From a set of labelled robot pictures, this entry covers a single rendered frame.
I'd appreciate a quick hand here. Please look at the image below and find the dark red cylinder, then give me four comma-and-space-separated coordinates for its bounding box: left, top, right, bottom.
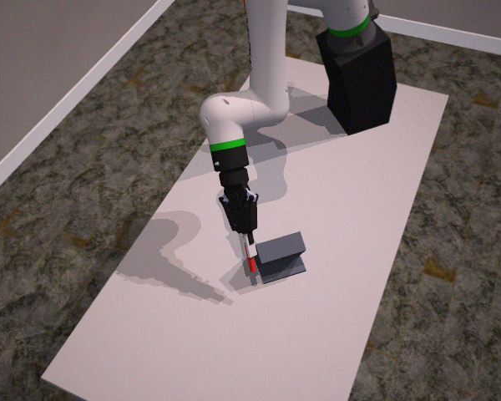
245, 246, 256, 272

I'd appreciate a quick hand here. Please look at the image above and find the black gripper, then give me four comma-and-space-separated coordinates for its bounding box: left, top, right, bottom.
219, 168, 259, 258

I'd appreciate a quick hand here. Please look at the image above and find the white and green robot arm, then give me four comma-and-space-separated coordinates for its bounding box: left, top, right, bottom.
200, 0, 379, 173

